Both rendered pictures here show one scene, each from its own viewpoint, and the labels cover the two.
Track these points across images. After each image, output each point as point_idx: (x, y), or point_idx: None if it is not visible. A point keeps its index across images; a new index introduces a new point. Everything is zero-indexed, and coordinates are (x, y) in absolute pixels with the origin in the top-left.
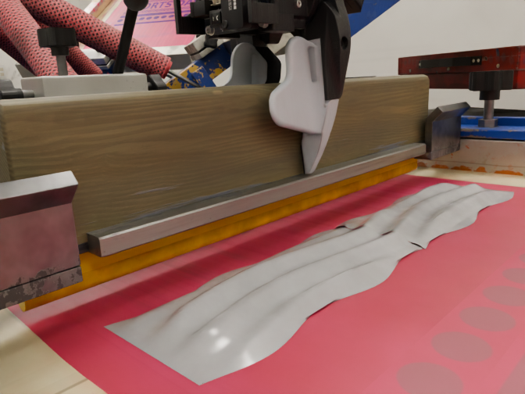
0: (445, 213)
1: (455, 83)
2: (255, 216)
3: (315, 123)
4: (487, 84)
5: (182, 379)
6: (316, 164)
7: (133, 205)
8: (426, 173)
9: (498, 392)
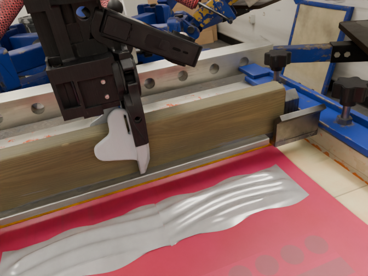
0: (216, 216)
1: None
2: None
3: (133, 155)
4: (340, 96)
5: None
6: (144, 170)
7: (21, 200)
8: (285, 147)
9: None
